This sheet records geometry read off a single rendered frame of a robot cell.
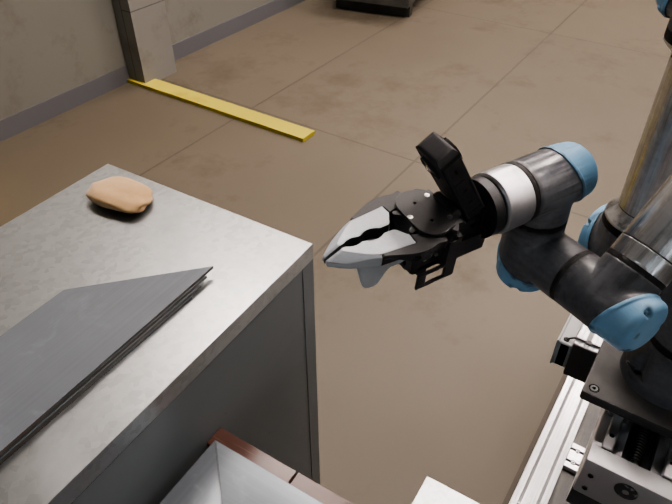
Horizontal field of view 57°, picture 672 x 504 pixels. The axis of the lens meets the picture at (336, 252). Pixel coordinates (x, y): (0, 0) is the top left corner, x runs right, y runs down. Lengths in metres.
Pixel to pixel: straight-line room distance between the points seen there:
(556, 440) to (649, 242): 1.34
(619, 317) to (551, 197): 0.15
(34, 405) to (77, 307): 0.21
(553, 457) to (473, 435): 0.36
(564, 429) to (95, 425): 1.45
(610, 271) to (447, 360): 1.74
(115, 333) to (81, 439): 0.19
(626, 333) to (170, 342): 0.72
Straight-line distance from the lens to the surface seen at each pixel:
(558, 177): 0.75
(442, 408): 2.31
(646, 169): 0.99
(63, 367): 1.09
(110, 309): 1.16
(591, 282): 0.76
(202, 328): 1.11
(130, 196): 1.41
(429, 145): 0.62
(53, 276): 1.31
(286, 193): 3.29
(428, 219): 0.65
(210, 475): 1.15
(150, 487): 1.16
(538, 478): 1.95
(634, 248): 0.76
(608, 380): 1.12
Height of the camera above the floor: 1.84
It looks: 40 degrees down
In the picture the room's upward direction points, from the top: straight up
